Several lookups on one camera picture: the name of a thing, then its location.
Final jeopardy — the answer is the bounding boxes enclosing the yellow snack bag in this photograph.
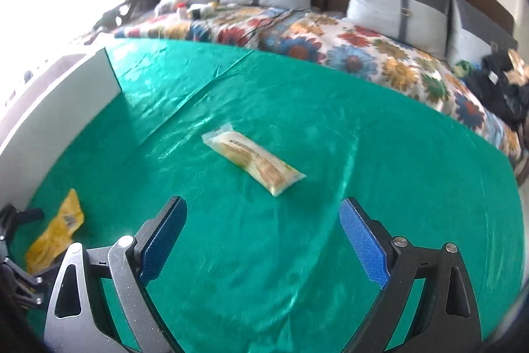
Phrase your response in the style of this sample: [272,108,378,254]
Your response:
[25,188,84,275]

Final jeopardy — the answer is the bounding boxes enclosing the black bag pile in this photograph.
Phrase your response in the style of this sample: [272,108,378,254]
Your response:
[465,49,528,130]

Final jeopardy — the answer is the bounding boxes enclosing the green table cloth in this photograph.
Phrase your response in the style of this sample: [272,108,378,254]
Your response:
[31,39,524,352]

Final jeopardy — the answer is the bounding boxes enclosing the white cardboard box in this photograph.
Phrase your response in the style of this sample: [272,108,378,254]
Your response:
[1,49,121,209]

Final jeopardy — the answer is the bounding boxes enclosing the far right grey pillow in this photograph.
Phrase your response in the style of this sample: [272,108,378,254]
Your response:
[446,0,518,66]

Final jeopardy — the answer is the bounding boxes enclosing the white red-cap bottle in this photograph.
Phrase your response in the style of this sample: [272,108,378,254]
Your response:
[177,7,187,20]

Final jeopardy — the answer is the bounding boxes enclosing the pale long snack packet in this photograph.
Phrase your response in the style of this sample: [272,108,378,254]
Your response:
[202,123,306,197]

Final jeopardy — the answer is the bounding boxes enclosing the floral bed sheet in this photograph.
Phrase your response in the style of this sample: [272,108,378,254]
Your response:
[112,6,524,165]

